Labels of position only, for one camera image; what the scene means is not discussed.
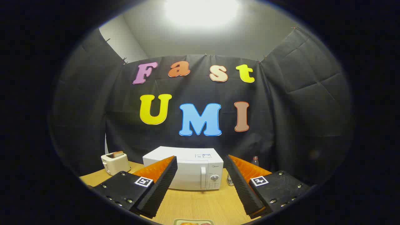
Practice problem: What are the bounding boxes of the white food plate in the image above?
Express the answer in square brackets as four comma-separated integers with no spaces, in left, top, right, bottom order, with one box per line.
[173,219,215,225]

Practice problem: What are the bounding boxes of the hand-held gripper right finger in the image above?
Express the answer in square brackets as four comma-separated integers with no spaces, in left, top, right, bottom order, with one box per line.
[225,155,312,219]

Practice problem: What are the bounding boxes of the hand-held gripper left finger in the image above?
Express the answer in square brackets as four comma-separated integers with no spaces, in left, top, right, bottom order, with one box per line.
[92,156,178,219]

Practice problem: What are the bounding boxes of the white microwave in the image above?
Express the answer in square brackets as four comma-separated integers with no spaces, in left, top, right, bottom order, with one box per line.
[143,146,224,191]

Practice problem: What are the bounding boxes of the white toaster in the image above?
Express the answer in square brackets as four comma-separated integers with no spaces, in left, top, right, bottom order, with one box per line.
[101,152,131,176]

